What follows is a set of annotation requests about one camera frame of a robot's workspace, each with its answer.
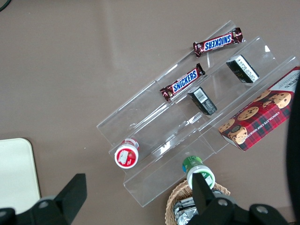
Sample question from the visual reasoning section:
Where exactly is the small black box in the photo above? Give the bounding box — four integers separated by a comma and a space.
225, 54, 261, 84
187, 86, 218, 117

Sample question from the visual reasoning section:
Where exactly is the blurred black cable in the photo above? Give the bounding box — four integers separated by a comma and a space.
284, 76, 300, 222

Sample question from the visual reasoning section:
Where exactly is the beige plastic serving tray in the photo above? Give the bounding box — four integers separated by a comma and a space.
0, 137, 41, 215

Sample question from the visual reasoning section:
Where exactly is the green lidded cup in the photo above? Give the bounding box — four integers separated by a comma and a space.
182, 155, 216, 191

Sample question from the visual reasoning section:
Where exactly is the Snickers chocolate bar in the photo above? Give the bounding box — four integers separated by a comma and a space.
159, 63, 206, 102
193, 27, 244, 58

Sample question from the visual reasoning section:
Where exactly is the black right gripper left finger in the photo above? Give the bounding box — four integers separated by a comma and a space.
30, 173, 88, 225

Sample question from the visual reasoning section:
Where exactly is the red tartan cookie box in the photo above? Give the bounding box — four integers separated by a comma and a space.
217, 66, 300, 152

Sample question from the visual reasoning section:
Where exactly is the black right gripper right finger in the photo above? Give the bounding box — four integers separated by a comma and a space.
190, 173, 238, 225

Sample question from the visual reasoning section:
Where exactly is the clear acrylic stepped stand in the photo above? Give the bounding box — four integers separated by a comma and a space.
96, 19, 300, 208

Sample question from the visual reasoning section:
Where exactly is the wicker basket with foil packs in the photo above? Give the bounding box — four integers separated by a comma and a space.
165, 179, 232, 225

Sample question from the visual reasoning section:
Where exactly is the silver foil pack stack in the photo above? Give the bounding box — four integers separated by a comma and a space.
172, 196, 200, 225

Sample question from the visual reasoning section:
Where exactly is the red strawberry lidded cup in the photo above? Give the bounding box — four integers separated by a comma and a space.
114, 137, 141, 169

